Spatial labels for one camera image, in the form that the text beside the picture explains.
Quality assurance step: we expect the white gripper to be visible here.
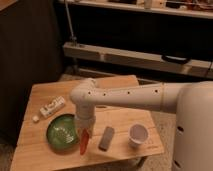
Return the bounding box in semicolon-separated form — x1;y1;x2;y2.
75;105;96;139

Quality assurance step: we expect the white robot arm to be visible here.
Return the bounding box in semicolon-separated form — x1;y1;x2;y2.
70;78;213;171

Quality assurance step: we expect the green ceramic bowl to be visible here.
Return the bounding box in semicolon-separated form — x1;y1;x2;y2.
46;113;79;151

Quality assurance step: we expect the grey rectangular block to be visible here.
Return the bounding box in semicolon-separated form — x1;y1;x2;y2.
98;127;115;151

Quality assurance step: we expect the wooden table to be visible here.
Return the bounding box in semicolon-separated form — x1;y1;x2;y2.
11;81;164;171

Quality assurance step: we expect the small white cube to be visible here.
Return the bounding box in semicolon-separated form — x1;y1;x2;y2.
32;115;40;123

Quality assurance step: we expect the white paper cup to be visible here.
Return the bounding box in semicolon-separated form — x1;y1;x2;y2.
129;124;148;148

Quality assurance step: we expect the metal stand pole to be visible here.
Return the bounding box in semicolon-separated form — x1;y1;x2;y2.
64;0;77;46

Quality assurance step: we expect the long wooden bench shelf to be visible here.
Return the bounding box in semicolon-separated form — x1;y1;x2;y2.
63;42;213;79

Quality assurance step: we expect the upper wooden shelf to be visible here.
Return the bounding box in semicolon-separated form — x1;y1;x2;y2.
57;0;213;19

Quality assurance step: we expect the black handle on shelf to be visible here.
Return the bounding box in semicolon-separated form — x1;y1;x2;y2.
161;55;191;64

